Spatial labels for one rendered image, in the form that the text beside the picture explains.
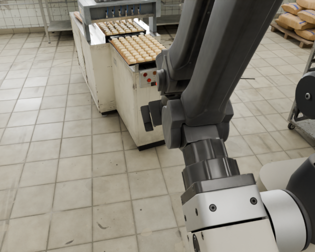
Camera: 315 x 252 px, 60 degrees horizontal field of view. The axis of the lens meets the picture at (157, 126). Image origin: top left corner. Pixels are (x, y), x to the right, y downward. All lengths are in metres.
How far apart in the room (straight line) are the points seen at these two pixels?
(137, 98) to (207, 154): 1.86
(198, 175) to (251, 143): 2.47
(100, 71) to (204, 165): 2.49
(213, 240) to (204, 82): 0.19
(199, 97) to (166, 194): 1.91
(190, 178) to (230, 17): 0.23
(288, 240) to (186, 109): 0.23
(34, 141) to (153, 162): 1.23
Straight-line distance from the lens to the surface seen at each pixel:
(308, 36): 5.60
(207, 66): 0.34
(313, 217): 0.45
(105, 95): 2.97
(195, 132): 0.43
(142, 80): 2.16
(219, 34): 0.31
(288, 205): 0.43
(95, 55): 2.76
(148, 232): 2.06
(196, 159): 0.42
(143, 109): 0.70
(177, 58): 0.47
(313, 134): 2.97
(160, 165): 2.48
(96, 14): 2.75
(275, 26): 6.21
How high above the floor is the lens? 1.74
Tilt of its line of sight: 36 degrees down
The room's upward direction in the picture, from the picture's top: straight up
